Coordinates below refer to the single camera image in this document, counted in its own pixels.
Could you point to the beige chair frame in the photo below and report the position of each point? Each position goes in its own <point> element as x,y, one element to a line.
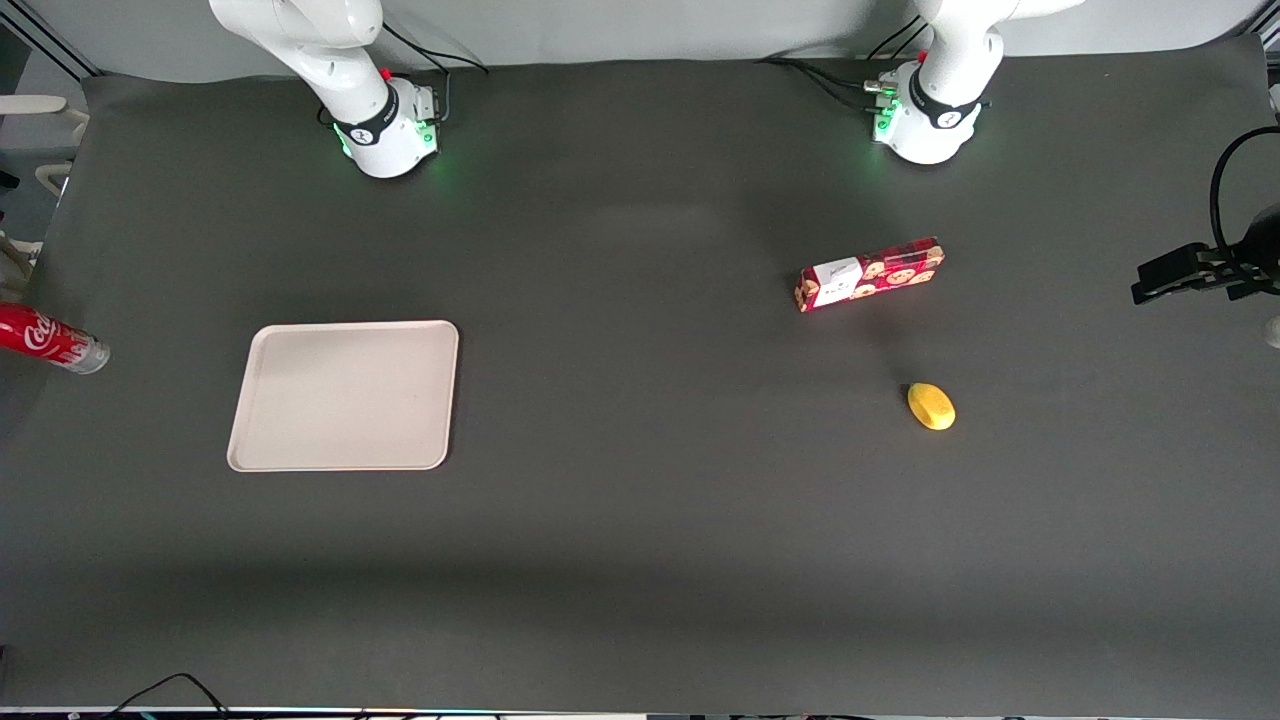
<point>50,115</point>

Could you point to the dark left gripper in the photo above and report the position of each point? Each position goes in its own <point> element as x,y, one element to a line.
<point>1256,249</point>

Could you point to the beige rectangular tray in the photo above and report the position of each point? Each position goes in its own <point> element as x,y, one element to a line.
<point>345,395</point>

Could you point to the yellow plastic lemon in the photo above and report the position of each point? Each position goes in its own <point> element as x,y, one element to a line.
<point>931,406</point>

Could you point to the red cola can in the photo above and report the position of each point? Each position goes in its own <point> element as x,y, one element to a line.
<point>40,335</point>

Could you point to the red tartan cookie box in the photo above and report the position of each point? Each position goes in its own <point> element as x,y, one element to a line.
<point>880,275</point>

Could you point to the black metal frame bar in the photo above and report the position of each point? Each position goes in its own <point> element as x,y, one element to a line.
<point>1262,25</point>
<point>50,40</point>

